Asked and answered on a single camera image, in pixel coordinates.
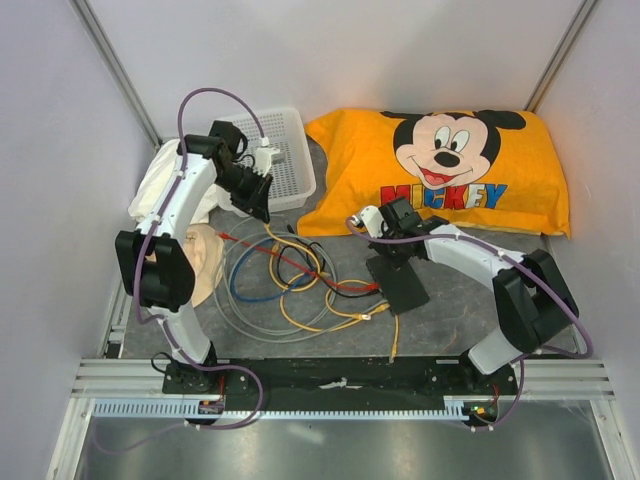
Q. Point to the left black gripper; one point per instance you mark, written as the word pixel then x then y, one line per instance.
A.
pixel 257 202

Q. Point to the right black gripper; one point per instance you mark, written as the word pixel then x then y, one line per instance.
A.
pixel 396 261

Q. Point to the left aluminium frame post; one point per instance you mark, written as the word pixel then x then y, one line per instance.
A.
pixel 109 56

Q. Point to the white plastic basket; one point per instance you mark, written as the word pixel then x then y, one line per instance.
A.
pixel 293 174

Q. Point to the right aluminium frame post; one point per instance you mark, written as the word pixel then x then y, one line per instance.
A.
pixel 563 50

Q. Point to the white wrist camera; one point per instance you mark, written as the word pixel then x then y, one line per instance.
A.
pixel 370 220
pixel 266 156

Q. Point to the slotted cable duct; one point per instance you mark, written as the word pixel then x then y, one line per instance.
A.
pixel 213 407

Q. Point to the white cloth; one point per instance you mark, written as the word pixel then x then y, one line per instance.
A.
pixel 155 180

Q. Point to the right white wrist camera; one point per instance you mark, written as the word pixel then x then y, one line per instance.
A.
pixel 370 220

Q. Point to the aluminium rail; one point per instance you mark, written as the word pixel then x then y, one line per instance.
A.
pixel 542 379

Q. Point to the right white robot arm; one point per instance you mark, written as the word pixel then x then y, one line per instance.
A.
pixel 533 301

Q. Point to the aluminium frame post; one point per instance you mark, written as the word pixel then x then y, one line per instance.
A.
pixel 109 56
pixel 563 50

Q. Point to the orange Mickey pillow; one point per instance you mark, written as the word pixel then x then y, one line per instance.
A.
pixel 486 169

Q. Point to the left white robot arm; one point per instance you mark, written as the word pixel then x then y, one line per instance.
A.
pixel 154 267

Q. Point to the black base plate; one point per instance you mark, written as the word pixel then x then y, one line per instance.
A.
pixel 338 384

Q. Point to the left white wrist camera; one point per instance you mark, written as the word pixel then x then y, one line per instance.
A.
pixel 266 156

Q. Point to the beige hat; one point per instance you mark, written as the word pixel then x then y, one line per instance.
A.
pixel 204 250

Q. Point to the black network switch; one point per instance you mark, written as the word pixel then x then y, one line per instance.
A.
pixel 400 287

